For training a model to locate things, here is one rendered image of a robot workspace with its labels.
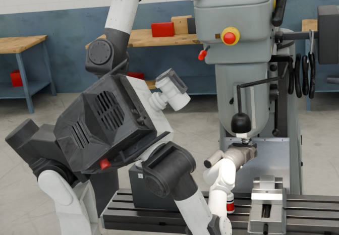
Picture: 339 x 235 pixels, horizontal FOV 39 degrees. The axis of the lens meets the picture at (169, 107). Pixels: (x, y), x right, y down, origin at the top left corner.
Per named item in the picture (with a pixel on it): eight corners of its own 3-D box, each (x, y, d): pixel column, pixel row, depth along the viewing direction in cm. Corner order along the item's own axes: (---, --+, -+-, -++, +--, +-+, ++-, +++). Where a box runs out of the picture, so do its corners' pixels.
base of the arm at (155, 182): (162, 206, 152) (167, 188, 143) (133, 179, 156) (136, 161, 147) (193, 177, 160) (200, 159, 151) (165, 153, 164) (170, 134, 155)
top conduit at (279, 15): (282, 26, 159) (282, 16, 158) (269, 27, 160) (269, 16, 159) (286, 2, 199) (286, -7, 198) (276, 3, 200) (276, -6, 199)
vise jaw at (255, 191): (282, 204, 196) (282, 196, 195) (251, 203, 199) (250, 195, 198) (282, 196, 202) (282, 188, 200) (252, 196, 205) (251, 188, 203)
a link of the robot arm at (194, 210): (226, 252, 156) (199, 197, 149) (191, 256, 162) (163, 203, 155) (234, 228, 165) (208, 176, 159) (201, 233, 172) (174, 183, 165)
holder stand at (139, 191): (178, 211, 213) (173, 171, 206) (133, 206, 221) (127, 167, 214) (187, 197, 223) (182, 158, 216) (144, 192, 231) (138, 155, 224)
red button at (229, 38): (235, 44, 157) (234, 32, 156) (223, 45, 158) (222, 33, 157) (236, 42, 160) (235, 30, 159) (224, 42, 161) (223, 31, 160)
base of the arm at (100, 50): (85, 80, 157) (117, 72, 154) (78, 43, 158) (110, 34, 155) (104, 86, 171) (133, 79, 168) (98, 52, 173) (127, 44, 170)
